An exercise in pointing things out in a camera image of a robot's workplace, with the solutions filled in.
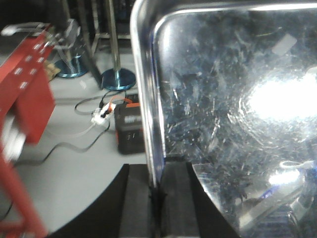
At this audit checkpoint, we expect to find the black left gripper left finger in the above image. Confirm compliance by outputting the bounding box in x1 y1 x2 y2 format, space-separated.
51 164 153 238

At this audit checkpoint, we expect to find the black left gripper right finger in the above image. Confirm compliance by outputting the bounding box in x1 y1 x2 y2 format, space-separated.
159 162 238 238

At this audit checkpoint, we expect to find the silver metal tray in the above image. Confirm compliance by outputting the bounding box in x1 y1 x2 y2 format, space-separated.
130 0 317 238

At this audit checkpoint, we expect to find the black orange power station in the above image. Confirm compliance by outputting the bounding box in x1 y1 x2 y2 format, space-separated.
114 94 145 155

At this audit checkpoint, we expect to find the white power strip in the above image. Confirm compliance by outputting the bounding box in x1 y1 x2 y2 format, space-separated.
91 103 116 125

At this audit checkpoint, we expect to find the blue round stand base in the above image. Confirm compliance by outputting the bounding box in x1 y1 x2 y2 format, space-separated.
102 68 136 91

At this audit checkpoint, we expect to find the red metal cart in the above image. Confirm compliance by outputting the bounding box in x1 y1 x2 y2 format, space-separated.
0 24 55 238

